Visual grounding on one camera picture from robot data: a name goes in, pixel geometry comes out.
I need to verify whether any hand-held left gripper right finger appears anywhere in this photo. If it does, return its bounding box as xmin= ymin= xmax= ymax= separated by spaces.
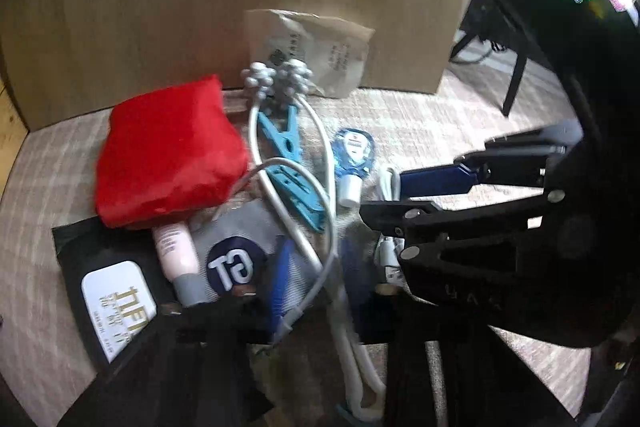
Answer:
xmin=345 ymin=282 xmax=581 ymax=427

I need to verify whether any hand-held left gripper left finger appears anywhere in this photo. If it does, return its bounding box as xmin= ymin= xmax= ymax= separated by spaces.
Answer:
xmin=55 ymin=237 xmax=301 ymax=427

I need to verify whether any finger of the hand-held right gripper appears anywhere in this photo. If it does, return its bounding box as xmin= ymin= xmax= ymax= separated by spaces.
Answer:
xmin=397 ymin=119 xmax=581 ymax=200
xmin=359 ymin=194 xmax=551 ymax=261

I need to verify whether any white usb cable bundle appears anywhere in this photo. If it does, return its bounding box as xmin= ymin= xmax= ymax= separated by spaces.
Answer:
xmin=327 ymin=164 xmax=418 ymax=423

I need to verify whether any grey pouch with dark circle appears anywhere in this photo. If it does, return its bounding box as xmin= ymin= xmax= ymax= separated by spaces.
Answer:
xmin=190 ymin=199 xmax=341 ymax=313

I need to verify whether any clear blue small bottle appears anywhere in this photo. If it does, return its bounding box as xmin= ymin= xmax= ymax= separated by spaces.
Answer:
xmin=332 ymin=127 xmax=377 ymax=208

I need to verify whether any blue clothes peg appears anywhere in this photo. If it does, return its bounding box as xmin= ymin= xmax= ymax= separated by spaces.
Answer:
xmin=265 ymin=164 xmax=326 ymax=232
xmin=256 ymin=99 xmax=303 ymax=160

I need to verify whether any pink tube with grey cap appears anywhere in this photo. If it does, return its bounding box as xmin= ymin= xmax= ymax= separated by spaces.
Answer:
xmin=151 ymin=222 xmax=206 ymax=305

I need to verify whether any black chair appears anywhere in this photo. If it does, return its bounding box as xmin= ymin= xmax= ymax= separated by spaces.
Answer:
xmin=450 ymin=0 xmax=531 ymax=118

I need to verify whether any kraft paper pouch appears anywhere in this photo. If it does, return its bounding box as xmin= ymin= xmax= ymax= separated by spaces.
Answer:
xmin=244 ymin=8 xmax=376 ymax=99

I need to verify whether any grey ball massager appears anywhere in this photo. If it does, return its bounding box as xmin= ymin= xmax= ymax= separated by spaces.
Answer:
xmin=240 ymin=59 xmax=313 ymax=108

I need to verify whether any red fabric pouch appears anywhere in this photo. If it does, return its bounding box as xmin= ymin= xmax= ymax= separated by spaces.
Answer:
xmin=94 ymin=74 xmax=251 ymax=229

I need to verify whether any black packet with white label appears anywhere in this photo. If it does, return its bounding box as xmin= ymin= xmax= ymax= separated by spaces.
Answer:
xmin=52 ymin=217 xmax=181 ymax=365

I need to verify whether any white charging cable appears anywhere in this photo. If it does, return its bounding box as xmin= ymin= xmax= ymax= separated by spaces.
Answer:
xmin=247 ymin=99 xmax=338 ymax=338

